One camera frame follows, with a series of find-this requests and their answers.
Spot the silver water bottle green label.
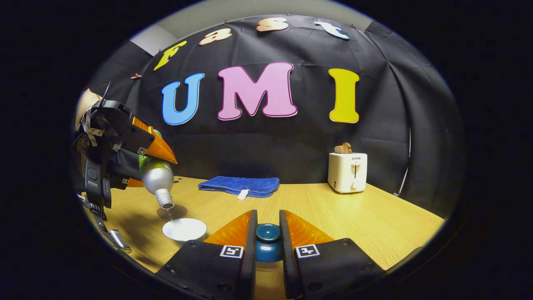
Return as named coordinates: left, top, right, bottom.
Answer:
left=139, top=130, right=175, bottom=210

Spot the round brown coaster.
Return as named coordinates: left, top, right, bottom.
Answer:
left=157, top=205, right=188, bottom=220

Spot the teal teacup white inside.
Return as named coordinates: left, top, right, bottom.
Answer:
left=162, top=217, right=208, bottom=244

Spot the white toaster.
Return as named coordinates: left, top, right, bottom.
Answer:
left=328, top=152, right=368, bottom=194

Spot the black backdrop cloth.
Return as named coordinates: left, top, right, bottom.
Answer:
left=83, top=15, right=463, bottom=217

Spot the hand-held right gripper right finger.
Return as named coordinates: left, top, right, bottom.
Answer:
left=279, top=210, right=386, bottom=300

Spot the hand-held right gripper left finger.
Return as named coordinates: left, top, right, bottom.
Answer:
left=156, top=210, right=258, bottom=300

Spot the blue folded towel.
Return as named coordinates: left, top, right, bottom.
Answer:
left=198, top=176, right=280, bottom=200

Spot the white cable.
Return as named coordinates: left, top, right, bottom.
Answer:
left=394, top=127, right=413, bottom=197

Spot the teal teacup lid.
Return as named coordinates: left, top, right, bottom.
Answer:
left=255, top=223, right=284, bottom=263

